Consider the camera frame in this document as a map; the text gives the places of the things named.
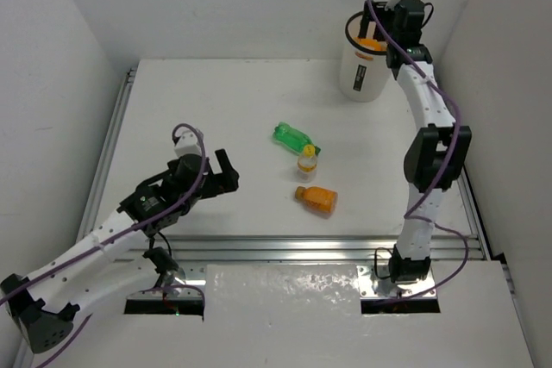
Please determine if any orange bottle fruit label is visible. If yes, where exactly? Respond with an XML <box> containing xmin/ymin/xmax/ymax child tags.
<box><xmin>354</xmin><ymin>38</ymin><xmax>386</xmax><ymax>60</ymax></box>

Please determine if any orange bottle brown cap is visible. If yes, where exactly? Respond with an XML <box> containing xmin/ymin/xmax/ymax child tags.
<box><xmin>294</xmin><ymin>186</ymin><xmax>338</xmax><ymax>215</ymax></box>

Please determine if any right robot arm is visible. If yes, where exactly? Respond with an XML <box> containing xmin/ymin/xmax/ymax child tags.
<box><xmin>363</xmin><ymin>0</ymin><xmax>472</xmax><ymax>284</ymax></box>

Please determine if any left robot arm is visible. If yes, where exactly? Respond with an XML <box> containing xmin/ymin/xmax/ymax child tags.
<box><xmin>1</xmin><ymin>149</ymin><xmax>239</xmax><ymax>353</ymax></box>

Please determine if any white bin black rim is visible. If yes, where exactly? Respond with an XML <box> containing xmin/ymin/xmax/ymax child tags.
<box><xmin>339</xmin><ymin>11</ymin><xmax>391</xmax><ymax>102</ymax></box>

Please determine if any green plastic bottle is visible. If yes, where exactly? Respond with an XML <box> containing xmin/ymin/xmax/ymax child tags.
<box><xmin>272</xmin><ymin>122</ymin><xmax>321</xmax><ymax>155</ymax></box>

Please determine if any clear bottle yellow cap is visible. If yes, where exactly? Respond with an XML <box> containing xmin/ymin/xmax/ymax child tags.
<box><xmin>297</xmin><ymin>144</ymin><xmax>318</xmax><ymax>182</ymax></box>

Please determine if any white foam cover plate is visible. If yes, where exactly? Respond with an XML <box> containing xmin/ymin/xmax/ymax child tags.
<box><xmin>205</xmin><ymin>264</ymin><xmax>361</xmax><ymax>322</ymax></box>

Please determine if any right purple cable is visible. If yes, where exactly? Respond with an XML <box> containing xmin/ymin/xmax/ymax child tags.
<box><xmin>365</xmin><ymin>0</ymin><xmax>469</xmax><ymax>300</ymax></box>

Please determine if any purple cable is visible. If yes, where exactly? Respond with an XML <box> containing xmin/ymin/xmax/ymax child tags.
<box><xmin>365</xmin><ymin>0</ymin><xmax>469</xmax><ymax>300</ymax></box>
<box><xmin>0</xmin><ymin>122</ymin><xmax>207</xmax><ymax>368</ymax></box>

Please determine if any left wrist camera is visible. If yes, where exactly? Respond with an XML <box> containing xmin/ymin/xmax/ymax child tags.
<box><xmin>172</xmin><ymin>128</ymin><xmax>201</xmax><ymax>158</ymax></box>

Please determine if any aluminium table edge rail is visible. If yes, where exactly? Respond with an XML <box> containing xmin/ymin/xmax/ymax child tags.
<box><xmin>116</xmin><ymin>234</ymin><xmax>488</xmax><ymax>262</ymax></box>

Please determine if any left side rail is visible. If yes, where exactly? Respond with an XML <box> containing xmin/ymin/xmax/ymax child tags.
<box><xmin>83</xmin><ymin>66</ymin><xmax>137</xmax><ymax>218</ymax></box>

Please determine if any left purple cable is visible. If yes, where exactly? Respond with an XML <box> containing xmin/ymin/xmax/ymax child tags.
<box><xmin>0</xmin><ymin>122</ymin><xmax>207</xmax><ymax>368</ymax></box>

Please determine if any black cable loop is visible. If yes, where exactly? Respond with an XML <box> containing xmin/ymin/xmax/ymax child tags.
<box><xmin>373</xmin><ymin>248</ymin><xmax>393</xmax><ymax>287</ymax></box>

